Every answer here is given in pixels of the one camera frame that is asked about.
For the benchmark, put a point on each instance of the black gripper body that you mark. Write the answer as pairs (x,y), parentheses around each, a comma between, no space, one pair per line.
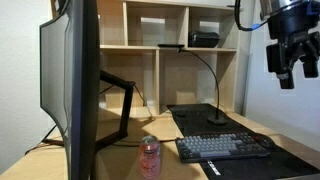
(289,26)

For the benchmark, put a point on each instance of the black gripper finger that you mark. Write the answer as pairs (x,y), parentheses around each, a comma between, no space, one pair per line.
(310,65)
(279,61)

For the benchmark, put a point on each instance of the pink drink can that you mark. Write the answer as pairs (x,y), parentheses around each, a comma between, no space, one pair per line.
(150,160)

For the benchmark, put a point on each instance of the black gooseneck desk lamp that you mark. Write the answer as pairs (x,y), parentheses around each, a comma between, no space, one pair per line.
(216,100)

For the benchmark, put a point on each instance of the black storage case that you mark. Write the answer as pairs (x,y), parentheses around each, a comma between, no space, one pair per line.
(203,39)

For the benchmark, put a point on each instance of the black computer mouse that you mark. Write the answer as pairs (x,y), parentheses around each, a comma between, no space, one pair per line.
(266,141)

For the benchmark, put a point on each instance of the black desk mat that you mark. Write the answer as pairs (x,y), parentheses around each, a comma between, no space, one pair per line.
(200,120)

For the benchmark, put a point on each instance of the grey and black keyboard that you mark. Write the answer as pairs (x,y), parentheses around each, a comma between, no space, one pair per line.
(218,146)

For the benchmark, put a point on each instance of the light wooden shelf unit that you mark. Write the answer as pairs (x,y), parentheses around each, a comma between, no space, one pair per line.
(173,76)

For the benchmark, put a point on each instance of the flat black device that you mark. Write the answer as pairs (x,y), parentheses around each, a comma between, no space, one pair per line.
(170,45)

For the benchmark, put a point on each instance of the black monitor stand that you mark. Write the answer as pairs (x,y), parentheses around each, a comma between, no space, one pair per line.
(125,106)

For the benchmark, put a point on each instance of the black curved monitor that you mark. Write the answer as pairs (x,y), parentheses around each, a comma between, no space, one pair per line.
(71,90)

